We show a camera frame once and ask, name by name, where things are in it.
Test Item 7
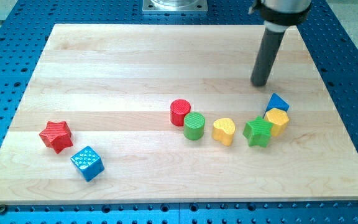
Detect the blue cube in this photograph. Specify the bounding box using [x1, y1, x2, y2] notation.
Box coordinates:
[70, 146, 104, 182]

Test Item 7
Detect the red star block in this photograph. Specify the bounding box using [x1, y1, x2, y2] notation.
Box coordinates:
[39, 121, 73, 154]

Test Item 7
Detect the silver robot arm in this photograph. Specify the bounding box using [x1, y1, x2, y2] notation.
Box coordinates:
[248, 0, 311, 33]

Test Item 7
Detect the red cylinder block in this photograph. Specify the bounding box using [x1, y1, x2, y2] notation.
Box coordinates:
[170, 99, 191, 126]

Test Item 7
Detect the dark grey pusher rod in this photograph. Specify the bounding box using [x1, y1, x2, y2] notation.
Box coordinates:
[250, 28, 284, 86]

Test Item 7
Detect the light wooden board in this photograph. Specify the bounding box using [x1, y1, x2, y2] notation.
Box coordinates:
[0, 24, 358, 205]

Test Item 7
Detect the yellow heart block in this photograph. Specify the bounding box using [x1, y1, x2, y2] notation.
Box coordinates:
[212, 118, 236, 146]

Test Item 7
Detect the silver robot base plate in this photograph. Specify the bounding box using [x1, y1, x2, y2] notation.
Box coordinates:
[142, 0, 208, 12]

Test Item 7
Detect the green star block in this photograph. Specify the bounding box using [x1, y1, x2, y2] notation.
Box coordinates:
[242, 116, 273, 147]

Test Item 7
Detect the green cylinder block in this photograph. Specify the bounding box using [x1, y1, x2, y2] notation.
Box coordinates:
[183, 112, 205, 141]

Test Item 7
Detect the blue triangle block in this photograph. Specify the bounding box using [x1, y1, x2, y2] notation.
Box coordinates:
[265, 93, 290, 113]

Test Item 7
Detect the yellow hexagon block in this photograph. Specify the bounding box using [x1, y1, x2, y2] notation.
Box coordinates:
[264, 108, 290, 137]

